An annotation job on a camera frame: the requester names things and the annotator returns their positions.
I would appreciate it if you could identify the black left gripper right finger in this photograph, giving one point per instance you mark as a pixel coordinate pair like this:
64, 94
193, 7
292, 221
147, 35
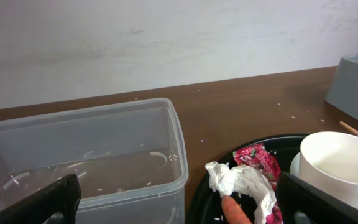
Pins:
300, 202

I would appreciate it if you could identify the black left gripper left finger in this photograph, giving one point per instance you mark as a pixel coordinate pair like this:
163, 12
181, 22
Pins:
56, 203

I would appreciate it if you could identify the white plate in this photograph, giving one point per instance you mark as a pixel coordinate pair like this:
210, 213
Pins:
295, 166

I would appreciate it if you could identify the white tissue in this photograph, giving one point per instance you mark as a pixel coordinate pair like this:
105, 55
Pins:
244, 180

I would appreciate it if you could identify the red snack wrapper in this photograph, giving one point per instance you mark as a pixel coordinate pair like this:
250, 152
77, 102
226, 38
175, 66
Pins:
257, 157

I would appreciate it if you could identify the orange carrot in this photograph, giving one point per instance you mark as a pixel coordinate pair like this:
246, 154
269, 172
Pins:
233, 212

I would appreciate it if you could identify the wooden chopstick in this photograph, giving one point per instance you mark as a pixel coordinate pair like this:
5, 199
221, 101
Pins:
349, 128

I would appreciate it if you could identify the clear plastic bin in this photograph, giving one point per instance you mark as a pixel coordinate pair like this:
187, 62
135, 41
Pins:
129, 158

